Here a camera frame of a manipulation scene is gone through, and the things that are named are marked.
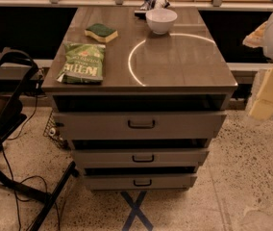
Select bottom grey drawer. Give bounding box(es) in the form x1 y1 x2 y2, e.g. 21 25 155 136
85 173 197 191

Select grey drawer cabinet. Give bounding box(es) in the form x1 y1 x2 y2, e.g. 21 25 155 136
42 6 237 182

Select green yellow sponge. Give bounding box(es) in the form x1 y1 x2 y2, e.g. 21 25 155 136
85 23 118 43

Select black cable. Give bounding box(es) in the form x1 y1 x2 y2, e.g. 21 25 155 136
0 93 62 231

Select green chip bag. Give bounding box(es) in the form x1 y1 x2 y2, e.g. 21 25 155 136
57 41 106 84

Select white bowl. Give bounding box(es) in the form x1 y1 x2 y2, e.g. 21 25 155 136
145 9 178 35

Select middle grey drawer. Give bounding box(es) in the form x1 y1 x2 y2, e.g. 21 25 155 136
72 148 209 168

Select grey drawer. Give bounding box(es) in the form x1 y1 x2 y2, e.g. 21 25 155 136
72 148 209 168
85 173 197 191
54 112 226 140

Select wire basket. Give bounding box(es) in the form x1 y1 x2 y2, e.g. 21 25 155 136
43 113 69 150

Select top grey drawer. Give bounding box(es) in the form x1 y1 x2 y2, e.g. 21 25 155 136
54 112 226 140

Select crumpled patterned cloth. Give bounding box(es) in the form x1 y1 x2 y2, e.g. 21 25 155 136
140 0 169 11

